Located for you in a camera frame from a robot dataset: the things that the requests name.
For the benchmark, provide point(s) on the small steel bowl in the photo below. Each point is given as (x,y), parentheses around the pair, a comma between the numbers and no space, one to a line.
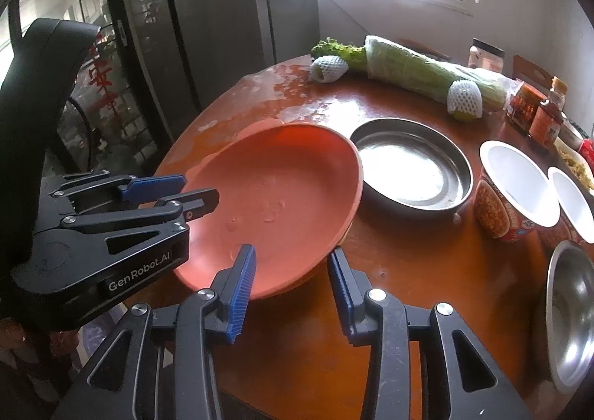
(571,132)

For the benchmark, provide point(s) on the white dish of food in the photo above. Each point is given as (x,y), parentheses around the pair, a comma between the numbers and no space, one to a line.
(577,165)

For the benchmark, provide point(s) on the red sauce jar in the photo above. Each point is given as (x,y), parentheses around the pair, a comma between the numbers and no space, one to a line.
(524,107)

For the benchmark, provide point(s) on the wooden chair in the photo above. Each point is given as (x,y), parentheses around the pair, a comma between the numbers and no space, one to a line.
(427,49)
(533,70)

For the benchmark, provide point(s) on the clear jar with black lid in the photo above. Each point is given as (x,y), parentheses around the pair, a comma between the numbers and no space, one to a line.
(485,58)

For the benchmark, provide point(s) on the brown sauce bottle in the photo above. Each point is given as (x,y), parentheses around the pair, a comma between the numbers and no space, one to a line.
(547,123)

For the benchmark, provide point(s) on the orange plastic plate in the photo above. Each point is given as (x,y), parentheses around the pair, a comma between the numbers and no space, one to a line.
(278,197)

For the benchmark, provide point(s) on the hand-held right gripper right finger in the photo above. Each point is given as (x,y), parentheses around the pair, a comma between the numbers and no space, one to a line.
(341,295)

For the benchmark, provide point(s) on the deep steel bowl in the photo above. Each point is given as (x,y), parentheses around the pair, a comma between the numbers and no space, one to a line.
(573,318)

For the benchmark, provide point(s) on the shallow steel plate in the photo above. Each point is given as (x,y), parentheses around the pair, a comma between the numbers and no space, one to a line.
(408,169)

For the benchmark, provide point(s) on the grey refrigerator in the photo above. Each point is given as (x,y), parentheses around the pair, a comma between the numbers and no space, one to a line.
(185,30)

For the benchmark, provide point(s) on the red paper noodle bowl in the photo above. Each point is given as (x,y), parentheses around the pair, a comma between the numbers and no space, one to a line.
(573,202)
(515,183)

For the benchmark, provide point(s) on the wrapped napa cabbage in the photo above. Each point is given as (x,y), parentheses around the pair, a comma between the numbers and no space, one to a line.
(417,70)

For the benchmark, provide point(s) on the green leafy vegetable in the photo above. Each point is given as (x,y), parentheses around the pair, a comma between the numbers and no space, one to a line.
(336,49)

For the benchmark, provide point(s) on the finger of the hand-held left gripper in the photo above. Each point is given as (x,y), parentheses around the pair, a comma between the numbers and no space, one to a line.
(158,183)
(195,202)

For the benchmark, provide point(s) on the fruit in white foam net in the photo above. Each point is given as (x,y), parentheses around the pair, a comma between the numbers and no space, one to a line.
(464,100)
(327,67)

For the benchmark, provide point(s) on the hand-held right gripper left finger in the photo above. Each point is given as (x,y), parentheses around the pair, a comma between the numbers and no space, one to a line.
(243,290)

